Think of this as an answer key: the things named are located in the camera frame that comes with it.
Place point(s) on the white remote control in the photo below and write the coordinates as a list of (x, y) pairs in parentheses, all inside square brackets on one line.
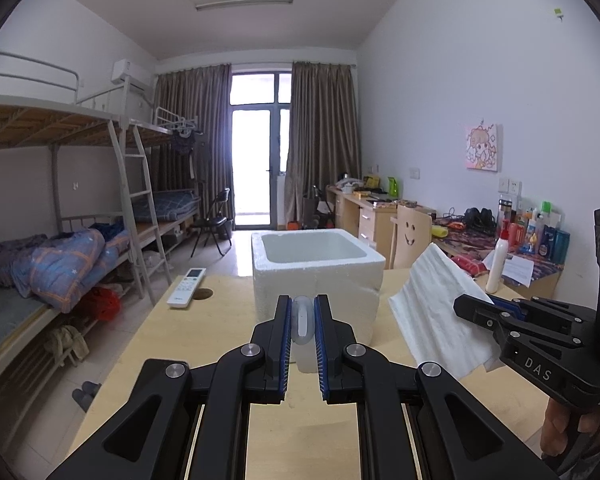
[(186, 287)]

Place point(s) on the red snack packet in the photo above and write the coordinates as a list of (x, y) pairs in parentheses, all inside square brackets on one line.
[(467, 265)]

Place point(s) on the printed paper sheet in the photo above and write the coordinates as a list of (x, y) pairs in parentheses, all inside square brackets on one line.
[(517, 269)]

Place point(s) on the wooden desk with drawers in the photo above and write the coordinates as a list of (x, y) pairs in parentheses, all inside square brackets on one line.
[(350, 215)]

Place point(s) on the wall socket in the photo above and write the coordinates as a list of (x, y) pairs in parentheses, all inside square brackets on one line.
[(509, 186)]

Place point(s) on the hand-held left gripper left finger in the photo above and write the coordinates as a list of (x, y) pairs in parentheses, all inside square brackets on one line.
[(281, 350)]

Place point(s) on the black headphones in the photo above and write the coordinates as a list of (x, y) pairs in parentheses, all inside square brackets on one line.
[(478, 219)]

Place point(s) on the ceiling tube light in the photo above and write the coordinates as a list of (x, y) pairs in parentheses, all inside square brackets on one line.
[(244, 3)]

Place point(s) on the red bag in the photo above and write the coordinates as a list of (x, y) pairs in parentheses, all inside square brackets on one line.
[(102, 302)]

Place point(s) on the metal bunk bed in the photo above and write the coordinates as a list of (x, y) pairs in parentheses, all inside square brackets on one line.
[(165, 205), (30, 120)]

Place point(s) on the cluster of toiletry bottles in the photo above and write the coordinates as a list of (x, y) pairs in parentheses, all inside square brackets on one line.
[(540, 235)]

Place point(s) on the green wall hook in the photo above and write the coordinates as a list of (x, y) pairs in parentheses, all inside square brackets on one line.
[(558, 13)]

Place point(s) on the black folding chair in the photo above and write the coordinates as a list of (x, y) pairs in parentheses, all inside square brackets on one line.
[(212, 222)]

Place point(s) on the metal bed ladder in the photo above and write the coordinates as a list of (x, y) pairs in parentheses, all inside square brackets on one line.
[(137, 195)]

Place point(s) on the brown curtain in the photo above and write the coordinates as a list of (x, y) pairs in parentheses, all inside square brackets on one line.
[(195, 145), (325, 140)]

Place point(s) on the wooden chair with smiley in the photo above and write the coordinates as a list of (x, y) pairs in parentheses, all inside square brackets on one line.
[(411, 235)]

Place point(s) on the desk with patterned cloth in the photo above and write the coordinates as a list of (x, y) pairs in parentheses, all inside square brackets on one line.
[(545, 275)]

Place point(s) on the white air conditioner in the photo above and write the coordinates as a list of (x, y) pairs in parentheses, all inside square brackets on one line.
[(130, 75)]

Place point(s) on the grey slipper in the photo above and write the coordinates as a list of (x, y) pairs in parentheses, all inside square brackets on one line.
[(82, 400), (91, 389)]

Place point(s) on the cartoon wall picture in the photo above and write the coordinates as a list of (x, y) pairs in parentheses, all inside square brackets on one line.
[(482, 147)]

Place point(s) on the hanging dark clothes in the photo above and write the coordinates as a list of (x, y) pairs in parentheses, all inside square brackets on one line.
[(190, 160)]

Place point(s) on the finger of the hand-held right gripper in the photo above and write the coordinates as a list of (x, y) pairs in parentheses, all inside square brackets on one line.
[(480, 312), (510, 305)]

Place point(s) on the white foam box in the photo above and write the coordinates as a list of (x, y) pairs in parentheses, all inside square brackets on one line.
[(325, 275)]

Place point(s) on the white pump lotion bottle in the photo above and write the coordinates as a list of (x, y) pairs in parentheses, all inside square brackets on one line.
[(497, 265)]

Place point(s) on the blue patterned blanket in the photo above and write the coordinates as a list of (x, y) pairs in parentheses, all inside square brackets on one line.
[(65, 265)]

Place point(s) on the yellow pouch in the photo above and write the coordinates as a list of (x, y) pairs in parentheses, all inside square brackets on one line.
[(440, 231)]

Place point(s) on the glass balcony door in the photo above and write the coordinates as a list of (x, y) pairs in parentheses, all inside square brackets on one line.
[(260, 150)]

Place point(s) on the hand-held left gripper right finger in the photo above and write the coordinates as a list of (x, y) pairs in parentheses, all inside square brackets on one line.
[(321, 350)]

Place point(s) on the green bag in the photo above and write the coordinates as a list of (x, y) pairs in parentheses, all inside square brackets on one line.
[(392, 186)]

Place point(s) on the person's right hand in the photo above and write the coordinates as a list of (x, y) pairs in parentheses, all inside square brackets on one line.
[(554, 422)]

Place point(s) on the white paper towel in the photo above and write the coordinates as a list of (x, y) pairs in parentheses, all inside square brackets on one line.
[(430, 300)]

